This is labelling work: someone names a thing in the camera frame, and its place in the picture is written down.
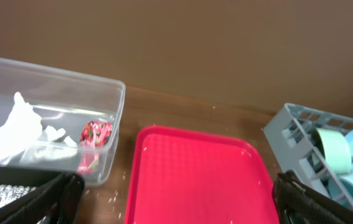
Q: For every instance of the red serving tray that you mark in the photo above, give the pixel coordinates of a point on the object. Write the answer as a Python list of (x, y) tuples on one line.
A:
[(181, 176)]

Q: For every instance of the red snack wrapper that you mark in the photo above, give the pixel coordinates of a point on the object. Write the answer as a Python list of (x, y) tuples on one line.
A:
[(95, 134)]

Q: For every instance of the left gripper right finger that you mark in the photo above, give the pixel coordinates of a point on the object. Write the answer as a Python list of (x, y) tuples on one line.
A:
[(298, 203)]

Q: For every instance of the black food waste tray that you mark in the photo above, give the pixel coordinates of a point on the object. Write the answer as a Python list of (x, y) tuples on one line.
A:
[(8, 177)]

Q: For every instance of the white tissue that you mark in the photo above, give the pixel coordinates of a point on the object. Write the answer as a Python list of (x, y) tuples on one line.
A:
[(23, 135)]

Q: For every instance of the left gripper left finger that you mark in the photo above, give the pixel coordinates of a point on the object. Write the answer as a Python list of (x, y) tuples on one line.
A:
[(68, 203)]

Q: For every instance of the clear plastic waste bin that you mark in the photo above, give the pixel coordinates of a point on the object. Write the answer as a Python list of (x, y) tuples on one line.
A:
[(67, 100)]

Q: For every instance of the green bowl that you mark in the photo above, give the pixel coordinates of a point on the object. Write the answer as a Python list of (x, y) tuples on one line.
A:
[(334, 148)]

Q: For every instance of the grey dishwasher rack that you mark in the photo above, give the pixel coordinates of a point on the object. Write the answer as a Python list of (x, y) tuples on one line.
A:
[(289, 134)]

